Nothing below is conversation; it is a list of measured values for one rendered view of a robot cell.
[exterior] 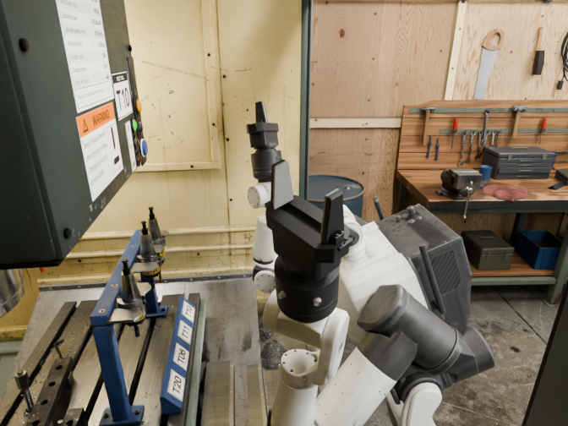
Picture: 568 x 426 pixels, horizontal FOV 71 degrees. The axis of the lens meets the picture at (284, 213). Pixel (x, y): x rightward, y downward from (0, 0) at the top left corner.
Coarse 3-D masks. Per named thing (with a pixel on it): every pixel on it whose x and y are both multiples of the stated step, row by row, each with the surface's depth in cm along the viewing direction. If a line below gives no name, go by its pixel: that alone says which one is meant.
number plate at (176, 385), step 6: (174, 372) 110; (174, 378) 108; (180, 378) 110; (168, 384) 105; (174, 384) 106; (180, 384) 108; (168, 390) 103; (174, 390) 105; (180, 390) 107; (174, 396) 103; (180, 396) 105
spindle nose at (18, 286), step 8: (0, 272) 52; (8, 272) 53; (16, 272) 55; (0, 280) 52; (8, 280) 53; (16, 280) 55; (24, 280) 58; (0, 288) 52; (8, 288) 53; (16, 288) 55; (24, 288) 58; (0, 296) 52; (8, 296) 53; (16, 296) 55; (0, 304) 52; (8, 304) 53; (16, 304) 55; (0, 312) 52
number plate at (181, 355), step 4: (176, 344) 119; (176, 348) 117; (180, 348) 119; (184, 348) 121; (176, 352) 116; (180, 352) 118; (184, 352) 119; (176, 356) 115; (180, 356) 117; (184, 356) 118; (172, 360) 113; (176, 360) 114; (180, 360) 115; (184, 360) 117; (180, 364) 114; (184, 364) 116; (184, 368) 115
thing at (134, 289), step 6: (126, 276) 92; (132, 276) 93; (126, 282) 92; (132, 282) 93; (126, 288) 92; (132, 288) 93; (138, 288) 95; (126, 294) 93; (132, 294) 93; (138, 294) 94; (126, 300) 93; (132, 300) 93
